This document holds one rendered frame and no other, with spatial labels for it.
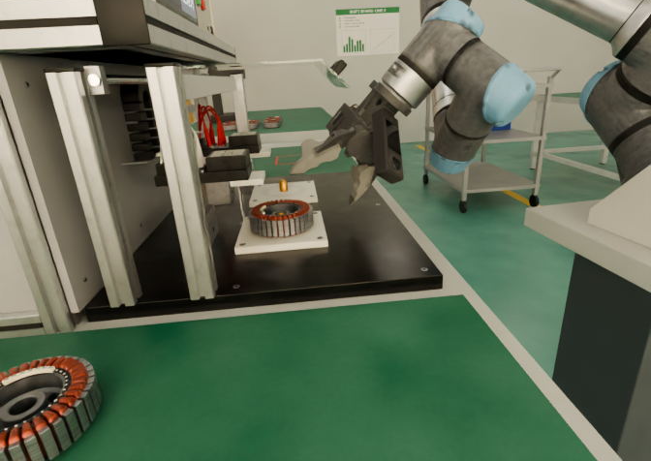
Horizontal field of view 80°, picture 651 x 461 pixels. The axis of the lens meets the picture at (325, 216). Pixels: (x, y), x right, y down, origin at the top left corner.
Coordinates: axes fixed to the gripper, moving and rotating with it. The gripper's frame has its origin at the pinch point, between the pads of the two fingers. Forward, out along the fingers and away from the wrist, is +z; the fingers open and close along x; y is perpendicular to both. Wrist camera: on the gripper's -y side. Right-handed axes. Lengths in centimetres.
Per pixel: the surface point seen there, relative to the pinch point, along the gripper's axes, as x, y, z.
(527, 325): -137, 3, 13
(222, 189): 4.0, 22.2, 19.1
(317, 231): -0.5, -5.0, 4.7
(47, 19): 42.5, -2.6, -4.3
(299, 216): 3.6, -3.6, 4.0
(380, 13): -273, 477, -88
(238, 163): 14.6, 3.3, 3.1
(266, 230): 6.8, -3.2, 8.9
